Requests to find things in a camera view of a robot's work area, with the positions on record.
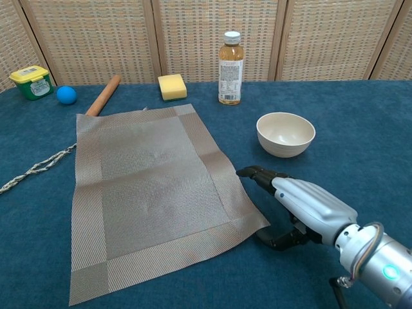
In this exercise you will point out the white ceramic bowl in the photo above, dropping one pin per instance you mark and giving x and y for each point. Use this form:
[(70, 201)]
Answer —
[(284, 135)]

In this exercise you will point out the woven bamboo folding screen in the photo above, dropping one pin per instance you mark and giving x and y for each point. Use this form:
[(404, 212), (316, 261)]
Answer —
[(96, 38)]

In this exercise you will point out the gray woven placemat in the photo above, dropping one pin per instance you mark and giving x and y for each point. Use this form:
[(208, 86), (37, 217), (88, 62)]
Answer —
[(154, 193)]

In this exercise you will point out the yellow sponge block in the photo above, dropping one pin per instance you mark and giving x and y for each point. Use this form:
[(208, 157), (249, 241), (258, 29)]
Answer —
[(171, 85)]

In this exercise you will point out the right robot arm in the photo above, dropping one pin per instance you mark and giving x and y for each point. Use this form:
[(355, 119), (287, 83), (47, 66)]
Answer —
[(396, 257)]

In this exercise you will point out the wooden rolling pin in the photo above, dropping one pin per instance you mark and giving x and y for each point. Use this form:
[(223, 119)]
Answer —
[(104, 95)]

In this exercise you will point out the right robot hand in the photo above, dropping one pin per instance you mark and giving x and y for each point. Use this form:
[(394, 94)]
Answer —
[(312, 202)]

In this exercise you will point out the blue table cloth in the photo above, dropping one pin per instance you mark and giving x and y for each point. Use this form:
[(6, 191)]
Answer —
[(354, 145)]

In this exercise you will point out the blue ball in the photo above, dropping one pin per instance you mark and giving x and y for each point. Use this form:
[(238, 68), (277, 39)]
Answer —
[(67, 95)]

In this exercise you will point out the green container yellow lid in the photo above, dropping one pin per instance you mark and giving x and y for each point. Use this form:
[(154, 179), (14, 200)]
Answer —
[(32, 85)]

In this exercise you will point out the amber drink bottle white cap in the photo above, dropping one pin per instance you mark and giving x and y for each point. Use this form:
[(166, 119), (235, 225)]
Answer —
[(230, 77)]

